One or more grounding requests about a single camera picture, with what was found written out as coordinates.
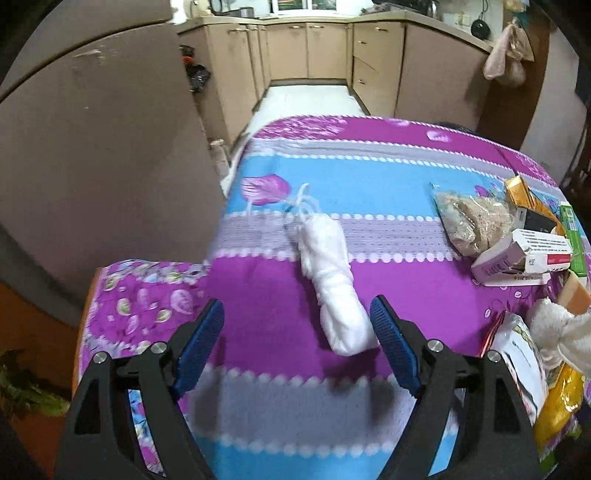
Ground white tissue bundle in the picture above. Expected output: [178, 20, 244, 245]
[284, 183, 380, 357]

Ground white red cigarette box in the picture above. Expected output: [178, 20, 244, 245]
[471, 229, 573, 287]

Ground clear bag of crumbs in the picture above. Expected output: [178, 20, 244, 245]
[433, 187, 514, 257]

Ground black cigarette pack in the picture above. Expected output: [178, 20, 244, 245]
[512, 207, 556, 233]

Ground green white carton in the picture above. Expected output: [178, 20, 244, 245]
[560, 201, 588, 278]

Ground gold foil cigarette carton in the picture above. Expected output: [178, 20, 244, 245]
[505, 176, 565, 236]

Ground beige kitchen cabinets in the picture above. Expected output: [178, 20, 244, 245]
[177, 10, 492, 146]

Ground white printed plastic bag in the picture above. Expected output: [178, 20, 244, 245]
[480, 311, 549, 425]

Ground yellow snack bag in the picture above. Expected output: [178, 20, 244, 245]
[534, 364, 585, 453]

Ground white fluffy cloth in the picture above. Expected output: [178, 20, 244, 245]
[526, 298, 591, 377]

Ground purple blue floral tablecloth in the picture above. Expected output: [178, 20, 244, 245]
[73, 115, 591, 480]

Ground beige refrigerator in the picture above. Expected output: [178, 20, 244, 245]
[1, 1, 224, 326]

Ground black bag at cabinet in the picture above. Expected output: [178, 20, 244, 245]
[179, 45, 211, 93]

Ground hanging beige cloth bags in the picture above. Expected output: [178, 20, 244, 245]
[483, 19, 535, 88]

